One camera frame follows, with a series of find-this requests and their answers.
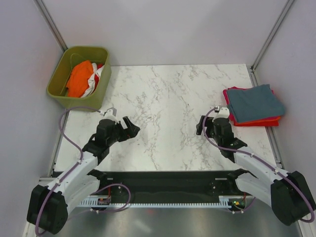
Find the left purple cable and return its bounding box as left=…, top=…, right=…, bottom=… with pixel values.
left=34, top=106, right=131, bottom=235

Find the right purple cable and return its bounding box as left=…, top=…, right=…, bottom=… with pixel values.
left=202, top=106, right=316, bottom=224

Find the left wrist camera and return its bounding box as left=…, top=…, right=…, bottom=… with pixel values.
left=99, top=107, right=118, bottom=123

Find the white slotted cable duct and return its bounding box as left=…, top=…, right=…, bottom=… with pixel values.
left=77, top=196, right=232, bottom=208

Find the blue-grey t-shirt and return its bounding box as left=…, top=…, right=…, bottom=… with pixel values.
left=228, top=84, right=285, bottom=122

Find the white and red t-shirt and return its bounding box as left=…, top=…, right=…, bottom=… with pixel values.
left=81, top=63, right=104, bottom=98

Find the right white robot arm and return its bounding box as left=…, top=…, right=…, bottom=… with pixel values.
left=196, top=116, right=316, bottom=226

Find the purple cable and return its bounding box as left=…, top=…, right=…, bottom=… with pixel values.
left=34, top=106, right=131, bottom=235
left=202, top=106, right=316, bottom=224

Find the magenta t-shirt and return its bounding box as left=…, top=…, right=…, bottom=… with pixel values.
left=222, top=85, right=281, bottom=124

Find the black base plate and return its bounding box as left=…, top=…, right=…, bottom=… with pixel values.
left=89, top=169, right=249, bottom=203

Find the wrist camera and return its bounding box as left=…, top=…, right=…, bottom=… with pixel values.
left=99, top=107, right=118, bottom=123
left=213, top=106, right=230, bottom=120

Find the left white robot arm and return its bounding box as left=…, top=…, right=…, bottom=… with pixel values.
left=27, top=116, right=140, bottom=237

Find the orange t-shirt in bin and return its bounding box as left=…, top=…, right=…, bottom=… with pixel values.
left=66, top=60, right=94, bottom=98

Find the orange t-shirt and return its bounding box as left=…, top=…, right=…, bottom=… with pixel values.
left=233, top=116, right=281, bottom=126
left=66, top=60, right=94, bottom=98

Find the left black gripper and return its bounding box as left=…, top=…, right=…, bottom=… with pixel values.
left=107, top=116, right=139, bottom=146

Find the olive green plastic bin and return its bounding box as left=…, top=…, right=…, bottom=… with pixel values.
left=46, top=46, right=112, bottom=111

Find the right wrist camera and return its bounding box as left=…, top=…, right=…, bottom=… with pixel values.
left=213, top=106, right=230, bottom=120

